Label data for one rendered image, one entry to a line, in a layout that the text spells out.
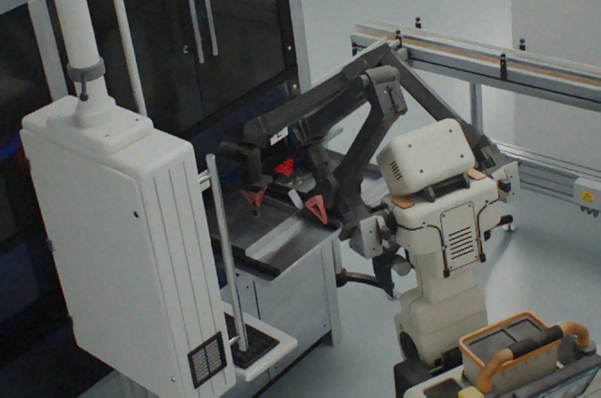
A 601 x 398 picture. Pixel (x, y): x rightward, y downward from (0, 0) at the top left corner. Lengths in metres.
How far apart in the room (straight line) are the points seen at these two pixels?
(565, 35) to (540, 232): 0.85
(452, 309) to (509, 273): 1.61
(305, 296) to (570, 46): 1.57
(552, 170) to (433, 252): 1.50
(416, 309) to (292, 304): 1.08
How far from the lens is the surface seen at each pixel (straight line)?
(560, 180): 4.40
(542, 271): 4.77
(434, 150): 2.93
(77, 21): 2.67
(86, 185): 2.81
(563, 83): 4.17
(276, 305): 4.06
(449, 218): 2.94
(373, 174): 3.75
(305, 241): 3.47
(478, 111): 4.49
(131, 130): 2.72
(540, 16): 4.88
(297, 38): 3.76
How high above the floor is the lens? 2.80
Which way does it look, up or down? 30 degrees down
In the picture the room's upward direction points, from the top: 8 degrees counter-clockwise
